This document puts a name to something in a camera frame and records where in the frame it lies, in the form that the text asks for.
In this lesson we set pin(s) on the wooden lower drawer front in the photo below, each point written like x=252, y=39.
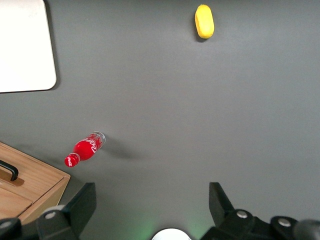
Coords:
x=37, y=175

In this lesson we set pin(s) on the wooden upper drawer front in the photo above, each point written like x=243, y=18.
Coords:
x=12, y=205

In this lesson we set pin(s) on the wooden drawer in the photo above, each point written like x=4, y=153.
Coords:
x=37, y=175
x=12, y=205

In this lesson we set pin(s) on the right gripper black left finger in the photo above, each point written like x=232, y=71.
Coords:
x=72, y=220

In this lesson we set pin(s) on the wooden drawer cabinet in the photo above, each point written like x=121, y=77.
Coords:
x=50, y=190

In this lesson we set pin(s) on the small red cup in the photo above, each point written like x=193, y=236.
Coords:
x=86, y=148

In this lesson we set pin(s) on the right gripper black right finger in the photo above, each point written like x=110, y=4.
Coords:
x=230, y=225

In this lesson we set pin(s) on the yellow lemon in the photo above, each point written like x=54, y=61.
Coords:
x=205, y=21

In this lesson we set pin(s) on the white rectangular tray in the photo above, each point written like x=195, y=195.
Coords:
x=22, y=45

